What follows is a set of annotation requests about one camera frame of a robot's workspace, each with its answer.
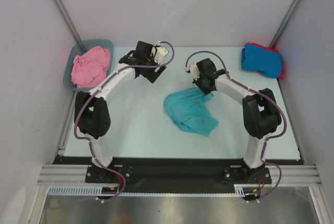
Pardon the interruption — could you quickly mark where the teal t shirt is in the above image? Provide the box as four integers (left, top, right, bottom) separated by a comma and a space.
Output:
163, 87, 219, 137

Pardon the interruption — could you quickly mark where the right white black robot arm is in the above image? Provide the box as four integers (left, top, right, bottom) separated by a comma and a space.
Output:
186, 58, 282, 183

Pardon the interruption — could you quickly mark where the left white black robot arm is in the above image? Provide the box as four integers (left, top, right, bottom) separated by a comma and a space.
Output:
74, 41, 175, 182

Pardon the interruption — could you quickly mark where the pink crumpled t shirt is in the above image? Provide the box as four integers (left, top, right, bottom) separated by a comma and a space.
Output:
71, 46, 111, 88

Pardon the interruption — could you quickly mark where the blue folded t shirt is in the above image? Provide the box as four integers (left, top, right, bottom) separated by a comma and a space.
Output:
241, 43, 283, 78

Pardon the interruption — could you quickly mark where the grey plastic basket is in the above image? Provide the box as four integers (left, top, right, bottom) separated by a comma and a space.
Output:
63, 39, 114, 92

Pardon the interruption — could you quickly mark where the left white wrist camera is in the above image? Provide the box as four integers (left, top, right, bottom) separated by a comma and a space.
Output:
151, 41, 168, 64

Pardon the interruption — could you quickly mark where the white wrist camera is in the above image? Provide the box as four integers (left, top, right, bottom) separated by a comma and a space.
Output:
185, 62, 198, 74
151, 41, 168, 64

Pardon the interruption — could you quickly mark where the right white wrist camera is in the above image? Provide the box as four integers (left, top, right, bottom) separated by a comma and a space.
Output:
185, 62, 198, 74

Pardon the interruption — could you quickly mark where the grey slotted cable duct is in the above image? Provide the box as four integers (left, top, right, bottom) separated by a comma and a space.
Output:
48, 185, 258, 197

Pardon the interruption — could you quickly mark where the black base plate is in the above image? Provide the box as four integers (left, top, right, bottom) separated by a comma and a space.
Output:
52, 155, 305, 193

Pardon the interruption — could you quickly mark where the left corner aluminium post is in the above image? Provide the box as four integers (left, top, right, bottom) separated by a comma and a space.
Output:
52, 0, 81, 42

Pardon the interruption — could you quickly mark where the corner aluminium post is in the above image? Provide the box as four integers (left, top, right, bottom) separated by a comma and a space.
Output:
52, 0, 81, 42
269, 0, 302, 49

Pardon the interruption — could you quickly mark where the aluminium frame rail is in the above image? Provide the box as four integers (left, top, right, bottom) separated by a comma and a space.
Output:
38, 164, 322, 186

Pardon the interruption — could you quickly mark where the right corner aluminium post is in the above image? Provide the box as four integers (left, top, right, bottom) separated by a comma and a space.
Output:
269, 0, 302, 49

